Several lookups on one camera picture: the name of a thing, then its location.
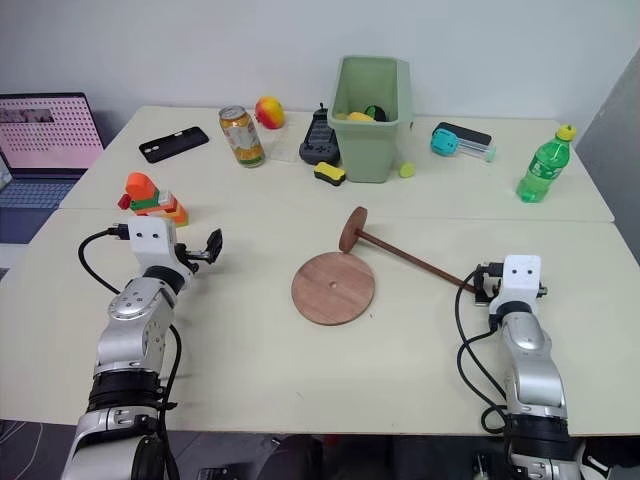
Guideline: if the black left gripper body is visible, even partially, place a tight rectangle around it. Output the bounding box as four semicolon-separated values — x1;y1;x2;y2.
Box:
174;243;212;274

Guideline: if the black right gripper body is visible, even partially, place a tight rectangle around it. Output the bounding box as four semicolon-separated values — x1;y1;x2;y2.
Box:
475;261;505;307

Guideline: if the wooden rod with knob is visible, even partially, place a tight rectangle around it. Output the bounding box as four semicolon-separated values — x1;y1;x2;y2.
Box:
338;205;477;295

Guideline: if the round wooden disc base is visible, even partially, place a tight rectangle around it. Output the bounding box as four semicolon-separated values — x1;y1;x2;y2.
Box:
291;251;377;327

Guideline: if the colourful toy block figure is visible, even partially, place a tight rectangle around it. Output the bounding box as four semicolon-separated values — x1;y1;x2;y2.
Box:
117;171;192;229

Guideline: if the black smartphone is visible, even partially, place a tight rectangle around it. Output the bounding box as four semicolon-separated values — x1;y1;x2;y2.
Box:
138;125;209;165

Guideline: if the orange drink can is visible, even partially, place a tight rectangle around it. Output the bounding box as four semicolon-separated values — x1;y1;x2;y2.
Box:
217;104;267;169

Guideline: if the green plastic bottle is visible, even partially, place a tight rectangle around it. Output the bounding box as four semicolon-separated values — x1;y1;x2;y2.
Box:
515;124;578;204

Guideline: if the yellow black sponge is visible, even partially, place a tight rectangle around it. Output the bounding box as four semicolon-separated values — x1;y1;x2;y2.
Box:
312;160;348;189

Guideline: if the teal device with clear tube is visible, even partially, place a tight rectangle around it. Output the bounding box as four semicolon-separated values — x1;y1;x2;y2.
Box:
429;127;497;163

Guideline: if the red yellow mango fruit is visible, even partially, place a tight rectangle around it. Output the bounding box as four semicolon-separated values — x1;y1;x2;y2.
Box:
254;95;287;132

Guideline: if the black flat case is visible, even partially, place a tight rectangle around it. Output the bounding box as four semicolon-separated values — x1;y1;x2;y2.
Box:
433;120;493;147

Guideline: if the black grey remote control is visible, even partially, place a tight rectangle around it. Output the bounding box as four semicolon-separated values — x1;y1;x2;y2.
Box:
298;102;342;167

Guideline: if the green plastic bin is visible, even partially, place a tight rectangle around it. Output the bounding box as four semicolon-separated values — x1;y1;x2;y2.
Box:
326;55;414;184

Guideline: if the grey partition panel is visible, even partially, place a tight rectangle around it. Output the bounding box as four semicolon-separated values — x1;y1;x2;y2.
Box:
573;45;640;242

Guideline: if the open laptop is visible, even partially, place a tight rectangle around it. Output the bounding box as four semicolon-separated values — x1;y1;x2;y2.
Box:
0;91;107;247

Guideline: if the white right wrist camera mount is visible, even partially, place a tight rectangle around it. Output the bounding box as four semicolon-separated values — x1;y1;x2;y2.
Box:
488;254;545;315

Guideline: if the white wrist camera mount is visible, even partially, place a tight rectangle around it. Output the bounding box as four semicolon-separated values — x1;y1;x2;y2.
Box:
488;254;545;315
126;215;197;289

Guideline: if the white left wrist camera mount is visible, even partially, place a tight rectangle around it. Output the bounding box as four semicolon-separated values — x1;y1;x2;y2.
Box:
126;215;197;289

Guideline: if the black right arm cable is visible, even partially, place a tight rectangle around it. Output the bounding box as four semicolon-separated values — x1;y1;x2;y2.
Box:
454;268;507;433

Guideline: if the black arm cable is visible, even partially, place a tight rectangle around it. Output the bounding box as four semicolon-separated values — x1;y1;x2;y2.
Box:
77;225;132;296
454;268;507;433

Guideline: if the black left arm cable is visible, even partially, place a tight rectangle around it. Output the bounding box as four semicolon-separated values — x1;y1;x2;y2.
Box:
77;225;132;296

